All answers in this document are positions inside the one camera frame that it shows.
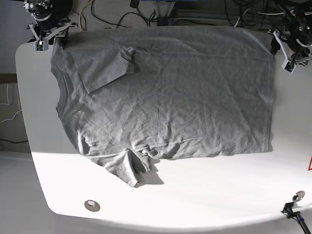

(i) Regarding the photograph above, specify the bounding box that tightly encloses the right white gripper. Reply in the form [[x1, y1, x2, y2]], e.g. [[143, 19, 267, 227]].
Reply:
[[27, 21, 78, 52]]

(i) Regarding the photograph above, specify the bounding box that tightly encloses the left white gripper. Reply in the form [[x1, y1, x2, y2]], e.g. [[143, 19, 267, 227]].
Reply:
[[267, 28, 312, 73]]

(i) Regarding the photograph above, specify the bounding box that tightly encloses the grey T-shirt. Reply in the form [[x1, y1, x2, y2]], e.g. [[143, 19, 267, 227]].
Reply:
[[51, 26, 274, 187]]

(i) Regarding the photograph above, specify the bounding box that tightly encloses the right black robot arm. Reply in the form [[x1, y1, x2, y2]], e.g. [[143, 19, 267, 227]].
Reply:
[[23, 0, 78, 51]]

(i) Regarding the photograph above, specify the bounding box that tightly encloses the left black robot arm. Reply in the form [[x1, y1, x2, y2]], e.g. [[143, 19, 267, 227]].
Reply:
[[270, 0, 312, 74]]

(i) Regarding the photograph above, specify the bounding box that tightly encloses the red triangle warning sticker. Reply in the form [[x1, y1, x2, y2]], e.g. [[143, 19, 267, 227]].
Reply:
[[308, 157, 312, 171]]

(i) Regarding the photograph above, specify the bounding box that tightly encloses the silver round table grommet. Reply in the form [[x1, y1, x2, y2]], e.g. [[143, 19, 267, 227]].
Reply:
[[292, 191, 305, 202]]

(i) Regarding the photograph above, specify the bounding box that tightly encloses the silver round table insert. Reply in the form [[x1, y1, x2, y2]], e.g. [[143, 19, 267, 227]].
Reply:
[[84, 200, 100, 212]]

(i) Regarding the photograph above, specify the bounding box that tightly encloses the black cable bundle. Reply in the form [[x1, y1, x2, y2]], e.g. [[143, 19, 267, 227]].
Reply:
[[92, 0, 288, 31]]

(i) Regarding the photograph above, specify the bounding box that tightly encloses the yellow cable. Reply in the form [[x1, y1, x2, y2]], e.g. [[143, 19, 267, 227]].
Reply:
[[78, 0, 94, 32]]

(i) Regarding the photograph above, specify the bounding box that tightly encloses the aluminium frame post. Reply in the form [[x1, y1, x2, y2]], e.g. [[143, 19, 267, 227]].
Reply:
[[154, 0, 176, 26]]

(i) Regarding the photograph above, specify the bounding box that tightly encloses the black camera clamp mount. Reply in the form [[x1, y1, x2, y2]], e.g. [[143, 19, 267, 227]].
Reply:
[[281, 202, 312, 234]]

